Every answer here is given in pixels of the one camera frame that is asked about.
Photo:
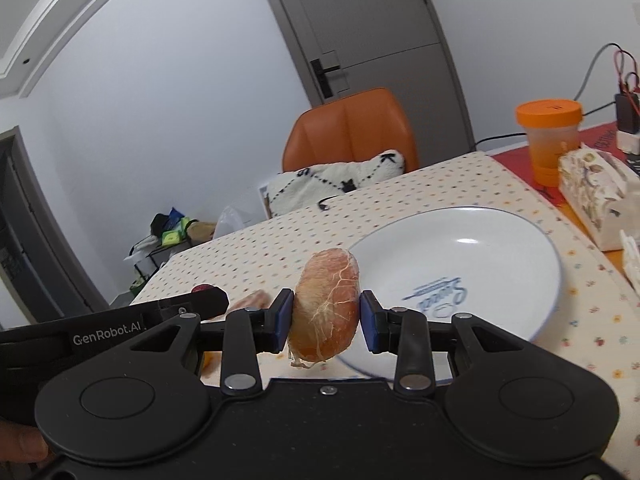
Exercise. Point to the black rack with clutter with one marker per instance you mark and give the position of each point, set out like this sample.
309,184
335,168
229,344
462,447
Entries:
169,234

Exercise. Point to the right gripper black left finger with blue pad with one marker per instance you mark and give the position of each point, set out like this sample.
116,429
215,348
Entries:
248,333

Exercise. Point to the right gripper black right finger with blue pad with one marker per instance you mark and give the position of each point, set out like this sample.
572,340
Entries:
403,333

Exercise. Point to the peeled orange half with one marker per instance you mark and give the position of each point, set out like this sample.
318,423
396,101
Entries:
325,312

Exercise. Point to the black door handle lock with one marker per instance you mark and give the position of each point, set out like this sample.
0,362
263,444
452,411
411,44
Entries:
321,75

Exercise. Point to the clear plastic bag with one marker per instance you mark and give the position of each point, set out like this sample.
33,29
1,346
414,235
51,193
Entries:
233,219

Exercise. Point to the white plate blue rim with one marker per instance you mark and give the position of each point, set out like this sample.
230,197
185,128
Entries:
485,261

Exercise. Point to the red cherry tomato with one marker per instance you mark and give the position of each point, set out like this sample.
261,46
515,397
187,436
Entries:
202,288

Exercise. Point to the black power adapter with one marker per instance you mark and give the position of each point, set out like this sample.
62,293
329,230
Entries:
627,112

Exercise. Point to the floral tissue box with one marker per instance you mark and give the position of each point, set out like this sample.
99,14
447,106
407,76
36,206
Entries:
604,194

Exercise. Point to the white black patterned cushion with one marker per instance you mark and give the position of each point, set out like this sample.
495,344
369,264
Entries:
308,186

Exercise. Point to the person's hand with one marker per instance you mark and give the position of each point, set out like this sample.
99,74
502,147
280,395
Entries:
21,444

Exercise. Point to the red table mat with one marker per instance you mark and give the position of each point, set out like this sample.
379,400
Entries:
603,138

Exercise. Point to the orange leather chair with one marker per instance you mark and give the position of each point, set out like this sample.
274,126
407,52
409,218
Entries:
351,129

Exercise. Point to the floral white tablecloth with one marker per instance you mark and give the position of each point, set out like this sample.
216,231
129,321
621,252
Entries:
595,325

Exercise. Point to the grey door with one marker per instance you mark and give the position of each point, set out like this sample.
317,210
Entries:
394,44

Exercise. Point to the orange lidded plastic jar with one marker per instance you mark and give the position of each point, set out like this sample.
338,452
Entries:
552,130

